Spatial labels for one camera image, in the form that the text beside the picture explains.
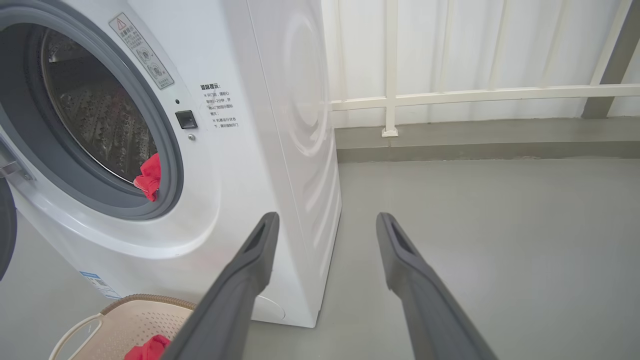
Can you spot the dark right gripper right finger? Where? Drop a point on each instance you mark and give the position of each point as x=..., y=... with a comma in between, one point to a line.
x=425, y=300

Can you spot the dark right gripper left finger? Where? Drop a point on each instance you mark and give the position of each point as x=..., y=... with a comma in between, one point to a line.
x=235, y=295

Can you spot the red garment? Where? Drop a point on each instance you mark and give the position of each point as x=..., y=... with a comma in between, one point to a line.
x=149, y=177
x=150, y=349

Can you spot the dark grey round washer door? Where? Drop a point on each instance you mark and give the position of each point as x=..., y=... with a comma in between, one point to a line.
x=6, y=225

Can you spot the cream perforated laundry basket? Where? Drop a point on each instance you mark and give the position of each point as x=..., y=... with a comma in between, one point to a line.
x=125, y=325

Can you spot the grey rubber door seal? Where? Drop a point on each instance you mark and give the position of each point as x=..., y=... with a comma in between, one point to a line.
x=170, y=165

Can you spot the white front-load washing machine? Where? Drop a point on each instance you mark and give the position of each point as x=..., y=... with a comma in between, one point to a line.
x=280, y=150

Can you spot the black door latch socket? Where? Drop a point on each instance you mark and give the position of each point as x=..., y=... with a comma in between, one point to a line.
x=186, y=119

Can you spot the silver door hinge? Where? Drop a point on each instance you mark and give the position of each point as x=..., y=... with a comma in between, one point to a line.
x=12, y=169

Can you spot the round white filter cover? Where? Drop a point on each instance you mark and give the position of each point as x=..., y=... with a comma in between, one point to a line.
x=270, y=307

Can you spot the blue white energy label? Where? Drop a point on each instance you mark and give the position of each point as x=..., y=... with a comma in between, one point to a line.
x=100, y=285

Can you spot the white metal railing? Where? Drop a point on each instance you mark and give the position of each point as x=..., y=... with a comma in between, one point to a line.
x=450, y=95

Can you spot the steel washer drum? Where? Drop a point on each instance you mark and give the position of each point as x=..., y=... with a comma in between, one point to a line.
x=95, y=110

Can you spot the grey warning label sticker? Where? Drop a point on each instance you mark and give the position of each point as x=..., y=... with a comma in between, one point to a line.
x=142, y=50

